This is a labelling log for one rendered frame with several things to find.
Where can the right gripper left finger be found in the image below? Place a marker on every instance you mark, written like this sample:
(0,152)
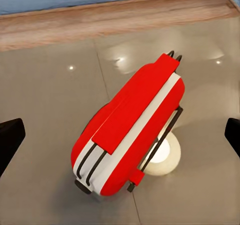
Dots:
(12,133)

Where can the coffee table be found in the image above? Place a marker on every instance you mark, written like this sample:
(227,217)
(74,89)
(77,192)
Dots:
(56,89)

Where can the radio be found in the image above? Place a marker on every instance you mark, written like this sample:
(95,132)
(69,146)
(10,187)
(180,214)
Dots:
(119,135)

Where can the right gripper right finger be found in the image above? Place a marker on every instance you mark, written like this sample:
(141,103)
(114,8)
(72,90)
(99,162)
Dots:
(232,133)

